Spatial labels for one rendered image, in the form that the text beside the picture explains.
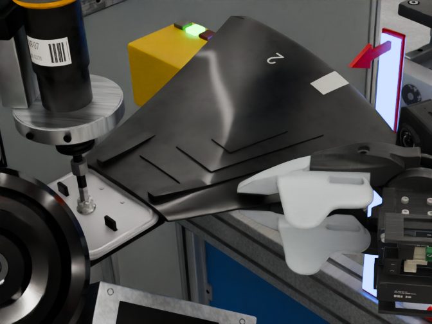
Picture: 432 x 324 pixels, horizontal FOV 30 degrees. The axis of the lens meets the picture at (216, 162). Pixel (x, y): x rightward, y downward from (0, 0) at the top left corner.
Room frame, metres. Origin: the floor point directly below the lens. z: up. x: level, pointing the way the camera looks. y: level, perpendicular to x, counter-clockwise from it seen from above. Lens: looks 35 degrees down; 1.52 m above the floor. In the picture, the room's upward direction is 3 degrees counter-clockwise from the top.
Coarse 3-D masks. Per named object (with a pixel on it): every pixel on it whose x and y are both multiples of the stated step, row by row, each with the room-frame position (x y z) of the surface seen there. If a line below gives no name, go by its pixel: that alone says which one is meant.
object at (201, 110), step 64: (192, 64) 0.61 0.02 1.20; (256, 64) 0.61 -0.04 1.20; (320, 64) 0.61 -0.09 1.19; (128, 128) 0.53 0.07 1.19; (192, 128) 0.52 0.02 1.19; (256, 128) 0.52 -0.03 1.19; (320, 128) 0.54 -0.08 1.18; (384, 128) 0.55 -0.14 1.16; (128, 192) 0.46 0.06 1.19; (192, 192) 0.45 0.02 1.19
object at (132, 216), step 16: (64, 176) 0.48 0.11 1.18; (96, 176) 0.48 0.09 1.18; (96, 192) 0.46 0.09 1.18; (112, 192) 0.46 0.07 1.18; (96, 208) 0.44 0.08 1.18; (112, 208) 0.44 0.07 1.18; (128, 208) 0.44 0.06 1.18; (144, 208) 0.44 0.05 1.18; (80, 224) 0.43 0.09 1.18; (96, 224) 0.43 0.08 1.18; (128, 224) 0.42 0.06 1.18; (144, 224) 0.42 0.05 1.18; (96, 240) 0.41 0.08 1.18; (112, 240) 0.41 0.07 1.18; (96, 256) 0.39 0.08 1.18
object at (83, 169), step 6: (78, 156) 0.44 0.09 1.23; (72, 162) 0.44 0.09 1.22; (78, 162) 0.44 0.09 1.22; (84, 162) 0.44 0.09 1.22; (72, 168) 0.44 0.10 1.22; (78, 168) 0.44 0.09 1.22; (84, 168) 0.44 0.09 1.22; (78, 174) 0.44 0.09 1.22; (84, 174) 0.44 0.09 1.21; (78, 180) 0.44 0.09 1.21; (84, 180) 0.44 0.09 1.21; (78, 186) 0.44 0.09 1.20; (84, 186) 0.44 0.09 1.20; (84, 192) 0.44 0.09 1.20; (84, 198) 0.44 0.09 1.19
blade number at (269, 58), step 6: (276, 48) 0.63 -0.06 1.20; (264, 54) 0.62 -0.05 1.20; (270, 54) 0.62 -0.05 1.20; (276, 54) 0.62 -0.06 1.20; (282, 54) 0.62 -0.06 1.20; (258, 60) 0.61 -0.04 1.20; (264, 60) 0.61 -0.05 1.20; (270, 60) 0.61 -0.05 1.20; (276, 60) 0.61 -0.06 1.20; (282, 60) 0.61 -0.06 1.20; (288, 60) 0.61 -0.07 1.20; (270, 66) 0.61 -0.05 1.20; (276, 66) 0.61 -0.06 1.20
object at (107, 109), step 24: (0, 0) 0.44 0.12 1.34; (0, 24) 0.43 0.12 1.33; (0, 48) 0.44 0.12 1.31; (24, 48) 0.44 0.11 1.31; (0, 72) 0.44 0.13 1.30; (24, 72) 0.44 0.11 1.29; (0, 96) 0.44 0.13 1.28; (24, 96) 0.43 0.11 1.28; (96, 96) 0.45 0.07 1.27; (120, 96) 0.44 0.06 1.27; (24, 120) 0.42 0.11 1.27; (48, 120) 0.42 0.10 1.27; (72, 120) 0.42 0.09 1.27; (96, 120) 0.42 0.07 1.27; (120, 120) 0.43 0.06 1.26; (48, 144) 0.41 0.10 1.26
